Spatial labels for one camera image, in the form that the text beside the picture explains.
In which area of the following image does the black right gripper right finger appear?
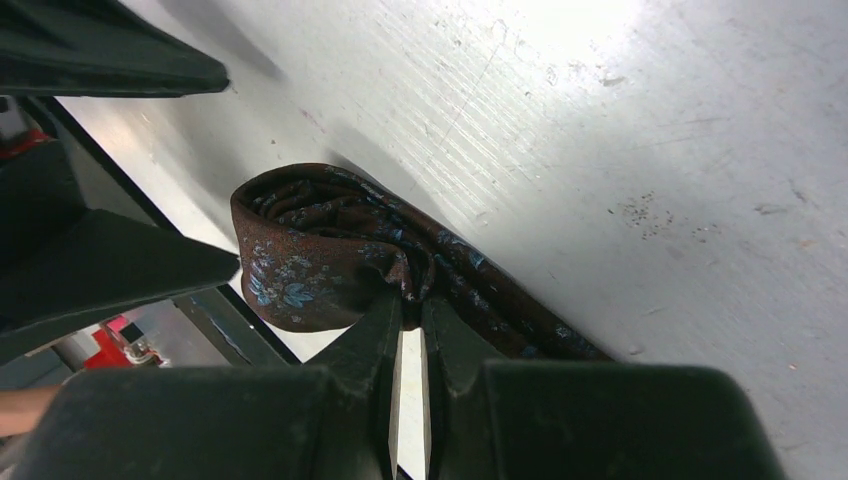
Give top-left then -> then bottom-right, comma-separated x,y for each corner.
421,300 -> 785,479

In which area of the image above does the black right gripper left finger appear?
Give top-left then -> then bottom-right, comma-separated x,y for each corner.
13,293 -> 403,479

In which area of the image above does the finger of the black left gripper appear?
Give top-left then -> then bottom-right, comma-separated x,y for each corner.
0,209 -> 241,366
1,1 -> 230,98

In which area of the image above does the dark brown blue-patterned tie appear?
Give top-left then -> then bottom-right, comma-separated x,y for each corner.
230,163 -> 606,361

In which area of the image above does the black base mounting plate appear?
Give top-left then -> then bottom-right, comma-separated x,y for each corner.
23,97 -> 300,367

